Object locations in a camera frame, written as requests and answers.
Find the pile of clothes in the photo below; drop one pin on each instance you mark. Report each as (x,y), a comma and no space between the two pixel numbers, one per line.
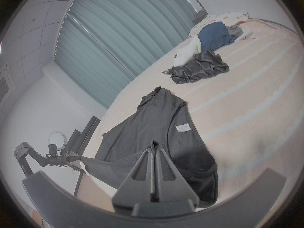
(213,35)

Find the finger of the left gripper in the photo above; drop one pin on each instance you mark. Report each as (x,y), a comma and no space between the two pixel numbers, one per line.
(74,157)

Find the round mirror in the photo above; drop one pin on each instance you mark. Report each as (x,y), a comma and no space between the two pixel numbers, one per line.
(57,138)

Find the white printed pillow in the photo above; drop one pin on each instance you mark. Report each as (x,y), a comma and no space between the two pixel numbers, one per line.
(220,16)

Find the black shiny garment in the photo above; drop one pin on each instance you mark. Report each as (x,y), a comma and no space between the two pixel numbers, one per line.
(199,68)

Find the black T-shirt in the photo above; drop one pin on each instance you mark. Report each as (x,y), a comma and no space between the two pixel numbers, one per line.
(147,117)

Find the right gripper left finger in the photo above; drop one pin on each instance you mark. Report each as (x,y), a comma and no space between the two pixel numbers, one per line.
(142,186)

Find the grey bedside table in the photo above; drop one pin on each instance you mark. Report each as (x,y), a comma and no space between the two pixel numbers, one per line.
(199,15)

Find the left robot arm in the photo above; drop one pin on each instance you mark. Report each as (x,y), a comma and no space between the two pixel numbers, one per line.
(22,148)

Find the blue-green curtain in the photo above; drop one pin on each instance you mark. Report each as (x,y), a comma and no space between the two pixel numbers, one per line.
(90,63)
(130,20)

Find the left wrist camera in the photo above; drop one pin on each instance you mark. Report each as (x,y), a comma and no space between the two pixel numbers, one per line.
(52,149)

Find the bed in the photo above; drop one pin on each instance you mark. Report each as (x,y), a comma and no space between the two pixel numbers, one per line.
(249,91)

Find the black dressing table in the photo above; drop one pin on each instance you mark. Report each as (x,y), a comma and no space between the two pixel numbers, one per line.
(73,140)

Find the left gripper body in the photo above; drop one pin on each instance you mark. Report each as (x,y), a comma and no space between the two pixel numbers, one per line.
(65,159)

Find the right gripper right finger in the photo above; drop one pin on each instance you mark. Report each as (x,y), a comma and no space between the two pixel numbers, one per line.
(171,186)

